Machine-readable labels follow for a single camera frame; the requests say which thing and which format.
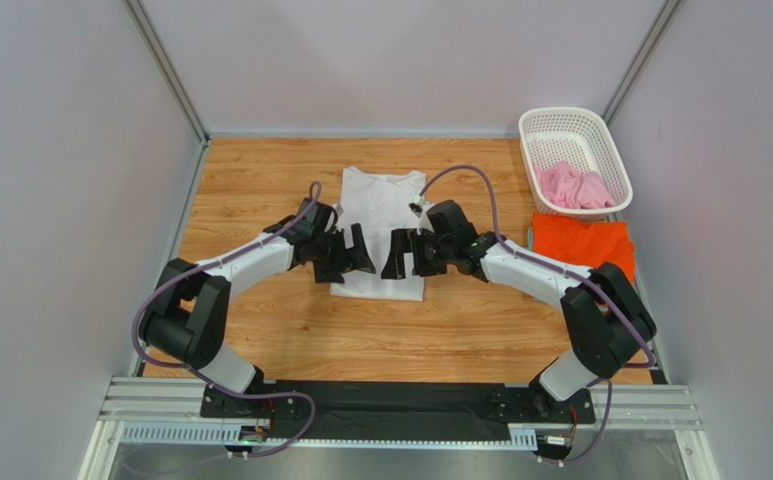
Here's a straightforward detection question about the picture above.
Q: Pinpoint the aluminium frame rail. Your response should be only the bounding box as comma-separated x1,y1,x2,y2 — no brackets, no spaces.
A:
99,378,702,450

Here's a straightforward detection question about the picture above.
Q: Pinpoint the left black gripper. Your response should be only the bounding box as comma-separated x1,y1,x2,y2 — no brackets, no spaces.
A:
312,222,376,282

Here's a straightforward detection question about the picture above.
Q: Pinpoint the pink t shirt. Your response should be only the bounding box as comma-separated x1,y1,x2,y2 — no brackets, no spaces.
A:
534,161,617,210

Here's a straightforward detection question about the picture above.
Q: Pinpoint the white plastic laundry basket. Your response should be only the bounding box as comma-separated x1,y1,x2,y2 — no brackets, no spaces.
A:
517,107,633,221

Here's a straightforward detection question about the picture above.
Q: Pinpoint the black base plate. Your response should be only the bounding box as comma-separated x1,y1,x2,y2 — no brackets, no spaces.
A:
200,380,596,442

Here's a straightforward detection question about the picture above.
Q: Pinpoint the right corner aluminium post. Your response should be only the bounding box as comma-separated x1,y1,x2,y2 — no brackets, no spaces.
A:
602,0,685,127

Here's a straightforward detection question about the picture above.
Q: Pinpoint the corner aluminium post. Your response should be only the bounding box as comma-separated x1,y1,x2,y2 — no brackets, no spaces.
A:
602,0,685,127
122,0,212,145

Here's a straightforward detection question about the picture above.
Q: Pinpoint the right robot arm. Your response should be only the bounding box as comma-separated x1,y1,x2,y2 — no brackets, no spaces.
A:
381,200,657,416

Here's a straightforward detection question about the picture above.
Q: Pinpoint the left corner aluminium post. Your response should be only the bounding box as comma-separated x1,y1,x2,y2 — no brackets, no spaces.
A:
122,0,212,145

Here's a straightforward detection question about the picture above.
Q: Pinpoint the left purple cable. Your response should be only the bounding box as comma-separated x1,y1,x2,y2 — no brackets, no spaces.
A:
131,180,324,459

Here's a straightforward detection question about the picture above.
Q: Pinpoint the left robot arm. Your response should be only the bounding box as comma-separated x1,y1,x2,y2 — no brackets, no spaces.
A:
133,197,376,416

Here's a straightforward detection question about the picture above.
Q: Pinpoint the white t shirt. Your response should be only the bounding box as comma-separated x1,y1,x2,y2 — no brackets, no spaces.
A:
329,167,427,302

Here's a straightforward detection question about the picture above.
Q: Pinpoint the folded orange t shirt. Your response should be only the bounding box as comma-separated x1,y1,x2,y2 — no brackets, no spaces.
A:
531,213,636,283

